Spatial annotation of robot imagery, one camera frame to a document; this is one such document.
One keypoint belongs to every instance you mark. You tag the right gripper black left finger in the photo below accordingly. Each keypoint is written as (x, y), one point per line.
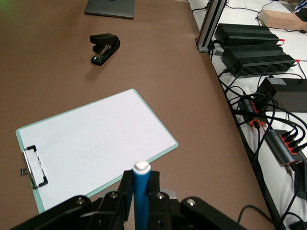
(126, 187)

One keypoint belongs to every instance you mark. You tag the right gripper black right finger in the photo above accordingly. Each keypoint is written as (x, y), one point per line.
(154, 187)

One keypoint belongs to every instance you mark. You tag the blue marker with white cap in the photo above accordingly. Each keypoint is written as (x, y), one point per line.
(141, 191)

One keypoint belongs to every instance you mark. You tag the silver laptop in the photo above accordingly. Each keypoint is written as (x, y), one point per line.
(110, 8)

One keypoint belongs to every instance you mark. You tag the white paper sheet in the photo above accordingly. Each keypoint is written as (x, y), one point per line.
(96, 131)

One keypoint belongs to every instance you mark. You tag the metal clipboard clip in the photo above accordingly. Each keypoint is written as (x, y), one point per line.
(43, 181)

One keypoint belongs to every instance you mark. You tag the teal clipboard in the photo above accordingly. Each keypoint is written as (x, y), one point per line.
(39, 202)

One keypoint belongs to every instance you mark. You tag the black hub with orange ports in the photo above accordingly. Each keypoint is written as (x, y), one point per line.
(245, 105)

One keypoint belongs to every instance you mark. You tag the grey hub with orange ports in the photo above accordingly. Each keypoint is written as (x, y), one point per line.
(278, 143)

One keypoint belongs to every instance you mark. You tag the black stapler with red end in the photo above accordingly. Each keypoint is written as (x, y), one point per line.
(105, 39)

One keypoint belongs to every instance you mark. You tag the black box with label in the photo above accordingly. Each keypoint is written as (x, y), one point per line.
(287, 95)

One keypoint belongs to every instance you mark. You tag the black ribbed power supply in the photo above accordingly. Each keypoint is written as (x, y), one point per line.
(259, 60)
(244, 33)

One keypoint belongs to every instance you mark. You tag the wooden block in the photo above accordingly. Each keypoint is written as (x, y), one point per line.
(280, 20)

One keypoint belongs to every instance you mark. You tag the aluminium profile post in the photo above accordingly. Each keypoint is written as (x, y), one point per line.
(208, 26)

